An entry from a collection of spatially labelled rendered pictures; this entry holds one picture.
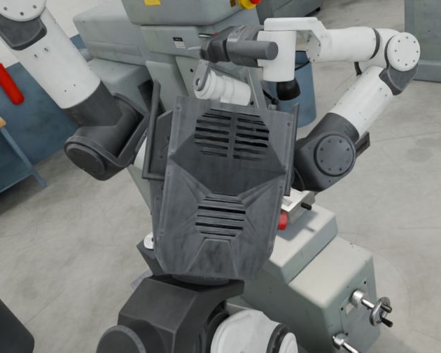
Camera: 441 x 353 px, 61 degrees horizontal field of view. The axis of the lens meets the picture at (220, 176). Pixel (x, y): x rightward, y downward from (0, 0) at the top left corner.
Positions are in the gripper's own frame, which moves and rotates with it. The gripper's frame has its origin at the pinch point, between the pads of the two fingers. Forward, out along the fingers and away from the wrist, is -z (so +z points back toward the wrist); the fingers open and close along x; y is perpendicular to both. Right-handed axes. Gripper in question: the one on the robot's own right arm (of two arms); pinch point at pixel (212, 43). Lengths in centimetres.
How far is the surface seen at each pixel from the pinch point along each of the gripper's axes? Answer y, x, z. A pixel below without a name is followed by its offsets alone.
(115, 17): -6, -4, -63
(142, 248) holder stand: 58, 37, -24
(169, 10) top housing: -7.7, -2.1, -18.7
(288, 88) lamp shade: 22.1, -19.6, 2.2
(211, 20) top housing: -4.5, -3.2, -2.1
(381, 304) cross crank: 101, -16, 31
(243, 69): 15.3, -15.4, -10.7
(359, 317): 124, -17, 18
